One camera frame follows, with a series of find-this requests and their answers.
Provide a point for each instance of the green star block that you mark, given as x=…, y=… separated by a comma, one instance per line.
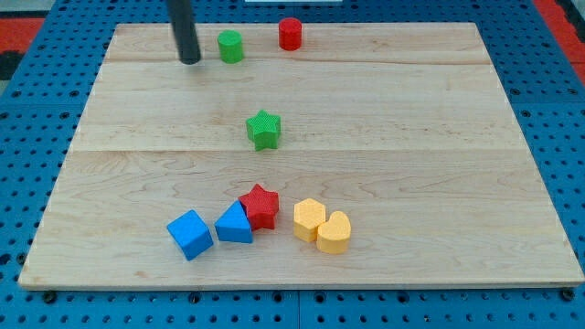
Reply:
x=264, y=130

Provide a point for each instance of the red star block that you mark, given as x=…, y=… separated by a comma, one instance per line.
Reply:
x=261, y=207

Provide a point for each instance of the yellow hexagon block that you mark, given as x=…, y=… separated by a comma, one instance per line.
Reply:
x=308, y=215

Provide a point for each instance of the yellow heart block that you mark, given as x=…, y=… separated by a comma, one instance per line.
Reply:
x=334, y=235

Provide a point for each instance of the blue triangle block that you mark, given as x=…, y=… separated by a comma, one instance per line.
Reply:
x=233, y=225

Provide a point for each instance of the wooden board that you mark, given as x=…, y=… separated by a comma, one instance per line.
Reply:
x=405, y=127

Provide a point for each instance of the blue cube block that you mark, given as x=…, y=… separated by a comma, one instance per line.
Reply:
x=191, y=234

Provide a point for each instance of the red cylinder block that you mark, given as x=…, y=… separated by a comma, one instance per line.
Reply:
x=290, y=33

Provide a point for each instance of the green cylinder block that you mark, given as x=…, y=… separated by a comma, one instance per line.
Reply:
x=230, y=45

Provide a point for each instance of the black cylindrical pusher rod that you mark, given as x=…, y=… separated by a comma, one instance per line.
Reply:
x=182, y=21

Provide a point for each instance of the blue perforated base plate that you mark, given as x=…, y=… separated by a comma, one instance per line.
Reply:
x=43, y=101

